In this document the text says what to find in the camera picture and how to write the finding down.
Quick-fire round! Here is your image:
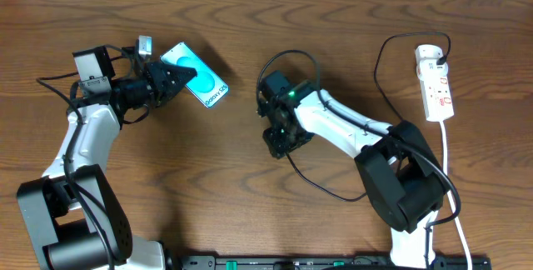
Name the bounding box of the blue screen Galaxy smartphone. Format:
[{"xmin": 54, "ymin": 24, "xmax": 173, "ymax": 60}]
[{"xmin": 159, "ymin": 41, "xmax": 231, "ymax": 109}]

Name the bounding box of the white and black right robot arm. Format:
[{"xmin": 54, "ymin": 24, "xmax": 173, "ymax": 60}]
[{"xmin": 256, "ymin": 71, "xmax": 457, "ymax": 269}]

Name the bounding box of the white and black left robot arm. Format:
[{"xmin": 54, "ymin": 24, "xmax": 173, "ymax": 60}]
[{"xmin": 17, "ymin": 57, "xmax": 197, "ymax": 269}]

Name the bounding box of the white power strip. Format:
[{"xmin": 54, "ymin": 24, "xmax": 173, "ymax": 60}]
[{"xmin": 415, "ymin": 44, "xmax": 454, "ymax": 123}]

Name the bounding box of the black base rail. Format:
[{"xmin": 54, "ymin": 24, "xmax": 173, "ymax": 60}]
[{"xmin": 177, "ymin": 252, "xmax": 492, "ymax": 270}]

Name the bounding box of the white power strip cord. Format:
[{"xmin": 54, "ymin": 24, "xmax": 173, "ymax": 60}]
[{"xmin": 438, "ymin": 120, "xmax": 474, "ymax": 270}]

